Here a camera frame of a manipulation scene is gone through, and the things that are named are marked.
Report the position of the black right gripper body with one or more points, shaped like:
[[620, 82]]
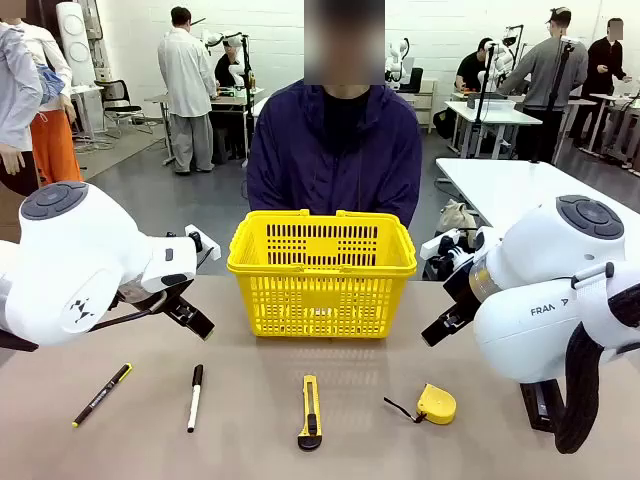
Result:
[[462, 292]]

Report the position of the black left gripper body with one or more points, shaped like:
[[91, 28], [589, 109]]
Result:
[[172, 300]]

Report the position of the black pen with yellow ends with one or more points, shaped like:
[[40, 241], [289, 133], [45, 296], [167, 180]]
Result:
[[102, 395]]

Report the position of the yellow black utility knife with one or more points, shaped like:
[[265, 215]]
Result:
[[310, 415]]

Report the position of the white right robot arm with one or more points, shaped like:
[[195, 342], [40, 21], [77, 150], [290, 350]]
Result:
[[525, 310]]

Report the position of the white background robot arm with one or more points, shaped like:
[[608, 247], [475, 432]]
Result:
[[505, 57], [235, 70], [395, 60]]

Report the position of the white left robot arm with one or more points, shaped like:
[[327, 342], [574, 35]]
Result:
[[75, 260]]

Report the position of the yellow plastic shopping basket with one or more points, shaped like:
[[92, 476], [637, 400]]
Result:
[[320, 298]]

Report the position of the person in purple jacket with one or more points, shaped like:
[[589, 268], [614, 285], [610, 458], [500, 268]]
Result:
[[335, 160]]

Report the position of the person in white coat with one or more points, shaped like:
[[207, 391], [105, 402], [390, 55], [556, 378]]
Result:
[[185, 80]]

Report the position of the seated person in black shirt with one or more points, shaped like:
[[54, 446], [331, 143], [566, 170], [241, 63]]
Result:
[[470, 67]]

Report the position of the person in grey sweater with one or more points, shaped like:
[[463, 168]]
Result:
[[545, 75]]

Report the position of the standing person in black sweater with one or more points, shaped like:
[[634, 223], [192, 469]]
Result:
[[602, 65]]

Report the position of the yellow tape measure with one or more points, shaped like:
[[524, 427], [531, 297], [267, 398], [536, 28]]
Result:
[[437, 402]]

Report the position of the white marker with black cap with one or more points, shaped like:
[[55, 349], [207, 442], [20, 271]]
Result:
[[195, 400]]

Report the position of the beige cloth bag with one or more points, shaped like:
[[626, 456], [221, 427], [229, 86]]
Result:
[[457, 215]]

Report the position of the large white table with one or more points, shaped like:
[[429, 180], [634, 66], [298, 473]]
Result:
[[500, 185]]

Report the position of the black bag on floor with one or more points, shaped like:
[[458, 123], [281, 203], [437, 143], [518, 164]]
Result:
[[444, 124]]

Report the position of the white background desk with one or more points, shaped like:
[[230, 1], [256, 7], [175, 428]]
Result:
[[495, 112]]

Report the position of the wooden drawer cabinet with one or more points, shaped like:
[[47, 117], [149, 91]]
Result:
[[425, 102]]

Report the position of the black office chair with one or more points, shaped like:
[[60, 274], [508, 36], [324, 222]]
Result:
[[120, 95]]

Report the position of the figure in light blue shirt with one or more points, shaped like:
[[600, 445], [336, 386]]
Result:
[[17, 100]]

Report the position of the white standing air conditioner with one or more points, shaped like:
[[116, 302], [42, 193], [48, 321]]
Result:
[[75, 45]]

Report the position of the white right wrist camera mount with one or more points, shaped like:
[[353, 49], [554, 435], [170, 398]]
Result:
[[440, 242]]

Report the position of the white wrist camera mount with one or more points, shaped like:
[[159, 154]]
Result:
[[440, 242], [206, 246]]

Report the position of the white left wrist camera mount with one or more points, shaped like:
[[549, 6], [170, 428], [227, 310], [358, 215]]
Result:
[[206, 246]]

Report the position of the black camera tripod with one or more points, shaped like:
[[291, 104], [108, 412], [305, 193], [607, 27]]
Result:
[[482, 100], [552, 100]]

